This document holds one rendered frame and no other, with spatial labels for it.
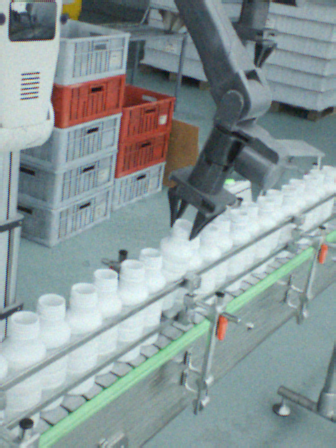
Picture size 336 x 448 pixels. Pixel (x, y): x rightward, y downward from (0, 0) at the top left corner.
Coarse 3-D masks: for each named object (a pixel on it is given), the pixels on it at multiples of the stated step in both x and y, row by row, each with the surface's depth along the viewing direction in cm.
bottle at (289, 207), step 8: (288, 192) 155; (296, 192) 156; (288, 200) 156; (288, 208) 156; (296, 208) 157; (288, 216) 156; (288, 224) 157; (288, 232) 158; (280, 240) 158; (288, 240) 159; (280, 256) 160
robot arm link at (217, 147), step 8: (216, 128) 106; (224, 128) 106; (208, 136) 107; (216, 136) 106; (224, 136) 105; (232, 136) 105; (240, 136) 105; (208, 144) 107; (216, 144) 106; (224, 144) 105; (232, 144) 105; (240, 144) 106; (208, 152) 107; (216, 152) 106; (224, 152) 106; (232, 152) 106; (208, 160) 109; (216, 160) 107; (224, 160) 107; (232, 160) 108
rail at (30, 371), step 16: (320, 224) 173; (256, 240) 141; (224, 256) 130; (272, 256) 152; (176, 288) 117; (224, 288) 135; (144, 304) 109; (112, 320) 103; (176, 320) 121; (96, 336) 100; (144, 336) 113; (64, 352) 95; (128, 352) 110; (32, 368) 90; (96, 368) 103; (16, 384) 88; (80, 384) 101; (48, 400) 95
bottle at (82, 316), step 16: (80, 288) 102; (96, 288) 101; (80, 304) 99; (64, 320) 100; (80, 320) 99; (96, 320) 100; (80, 336) 100; (80, 352) 101; (96, 352) 103; (80, 368) 102
